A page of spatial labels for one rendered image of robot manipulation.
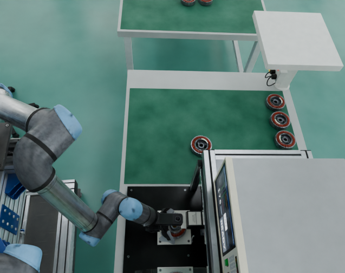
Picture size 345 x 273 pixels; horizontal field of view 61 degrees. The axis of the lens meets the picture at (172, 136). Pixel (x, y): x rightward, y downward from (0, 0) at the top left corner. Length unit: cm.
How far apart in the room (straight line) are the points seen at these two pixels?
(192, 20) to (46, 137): 160
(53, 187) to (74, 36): 252
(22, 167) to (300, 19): 141
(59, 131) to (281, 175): 68
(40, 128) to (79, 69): 211
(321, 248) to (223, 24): 172
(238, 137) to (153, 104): 52
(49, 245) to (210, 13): 191
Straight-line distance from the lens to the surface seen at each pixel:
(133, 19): 226
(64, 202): 102
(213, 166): 114
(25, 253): 71
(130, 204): 109
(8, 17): 378
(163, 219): 123
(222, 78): 191
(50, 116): 95
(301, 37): 161
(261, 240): 88
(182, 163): 154
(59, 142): 92
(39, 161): 91
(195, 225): 126
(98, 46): 319
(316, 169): 103
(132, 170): 152
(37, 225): 211
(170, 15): 230
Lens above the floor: 213
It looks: 59 degrees down
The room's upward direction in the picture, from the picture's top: 7 degrees clockwise
